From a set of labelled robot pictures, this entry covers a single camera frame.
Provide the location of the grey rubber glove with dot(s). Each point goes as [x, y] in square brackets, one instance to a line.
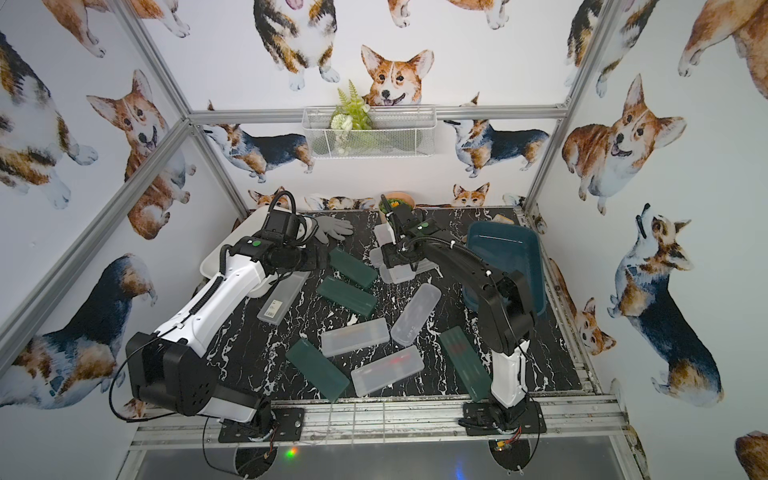
[330, 227]

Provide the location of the green pencil case front left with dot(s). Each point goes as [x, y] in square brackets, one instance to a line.
[318, 370]

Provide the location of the green pencil case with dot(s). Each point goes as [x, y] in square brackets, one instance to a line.
[347, 296]
[318, 370]
[467, 363]
[352, 268]

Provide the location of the clear pencil case top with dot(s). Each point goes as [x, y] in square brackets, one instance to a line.
[375, 257]

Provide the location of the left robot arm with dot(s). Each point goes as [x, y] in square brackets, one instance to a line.
[169, 369]

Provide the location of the green pencil case upper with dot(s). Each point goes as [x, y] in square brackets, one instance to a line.
[352, 268]

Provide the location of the clear case with red pen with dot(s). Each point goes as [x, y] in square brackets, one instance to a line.
[387, 370]

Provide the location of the green pencil case front right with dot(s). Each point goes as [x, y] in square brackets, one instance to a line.
[467, 363]

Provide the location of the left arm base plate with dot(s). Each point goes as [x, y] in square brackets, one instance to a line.
[269, 424]

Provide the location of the teal storage box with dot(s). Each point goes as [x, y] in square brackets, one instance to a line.
[511, 248]

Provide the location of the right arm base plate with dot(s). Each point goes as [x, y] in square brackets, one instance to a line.
[491, 418]

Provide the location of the aluminium front rail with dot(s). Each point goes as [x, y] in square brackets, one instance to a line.
[395, 420]

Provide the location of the white storage tray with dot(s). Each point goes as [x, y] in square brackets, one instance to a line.
[210, 266]

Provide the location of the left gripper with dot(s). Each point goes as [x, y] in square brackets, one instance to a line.
[309, 255]

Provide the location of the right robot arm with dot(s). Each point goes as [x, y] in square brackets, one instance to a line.
[505, 305]

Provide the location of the beige ribbed flower pot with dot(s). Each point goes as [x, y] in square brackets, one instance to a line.
[393, 201]

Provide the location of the white wire wall basket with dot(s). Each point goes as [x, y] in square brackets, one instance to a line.
[378, 133]

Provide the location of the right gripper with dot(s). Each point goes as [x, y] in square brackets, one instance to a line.
[389, 257]

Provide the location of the green fern plant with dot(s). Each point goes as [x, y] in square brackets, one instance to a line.
[351, 114]

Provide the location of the clear case with pens middle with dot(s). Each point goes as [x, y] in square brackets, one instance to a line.
[354, 337]

